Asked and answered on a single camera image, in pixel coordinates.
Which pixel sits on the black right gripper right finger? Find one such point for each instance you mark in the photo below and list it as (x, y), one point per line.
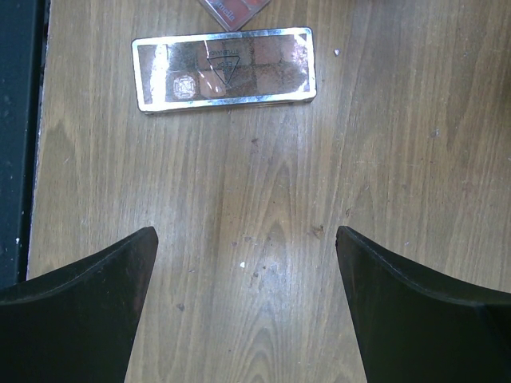
(415, 324)

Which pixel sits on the brown eyeshadow palette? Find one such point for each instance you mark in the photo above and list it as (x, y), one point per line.
(254, 67)

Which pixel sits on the pink palette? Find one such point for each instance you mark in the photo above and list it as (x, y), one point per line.
(233, 14)

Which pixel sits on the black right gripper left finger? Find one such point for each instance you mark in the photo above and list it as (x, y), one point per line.
(78, 323)

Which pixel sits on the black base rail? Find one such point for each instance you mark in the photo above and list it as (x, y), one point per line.
(23, 43)

